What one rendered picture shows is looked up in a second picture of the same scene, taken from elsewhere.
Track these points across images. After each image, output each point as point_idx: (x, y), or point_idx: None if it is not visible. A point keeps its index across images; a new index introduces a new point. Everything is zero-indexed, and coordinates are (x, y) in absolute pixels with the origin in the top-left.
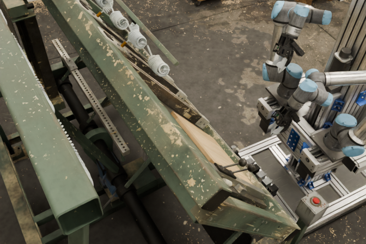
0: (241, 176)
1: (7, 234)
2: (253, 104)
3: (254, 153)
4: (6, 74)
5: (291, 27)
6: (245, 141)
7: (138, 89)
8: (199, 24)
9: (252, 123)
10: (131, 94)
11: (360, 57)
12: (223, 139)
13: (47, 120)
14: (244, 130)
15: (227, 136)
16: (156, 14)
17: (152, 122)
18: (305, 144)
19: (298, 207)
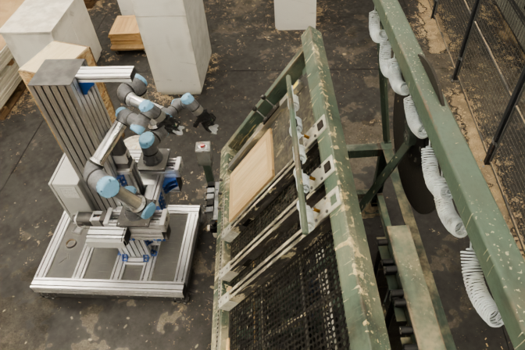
0: (239, 167)
1: None
2: None
3: (168, 281)
4: (401, 19)
5: (162, 110)
6: (151, 327)
7: (321, 74)
8: None
9: (121, 347)
10: (326, 77)
11: (108, 124)
12: (170, 342)
13: None
14: (139, 341)
15: (163, 343)
16: None
17: (322, 60)
18: (163, 184)
19: (211, 158)
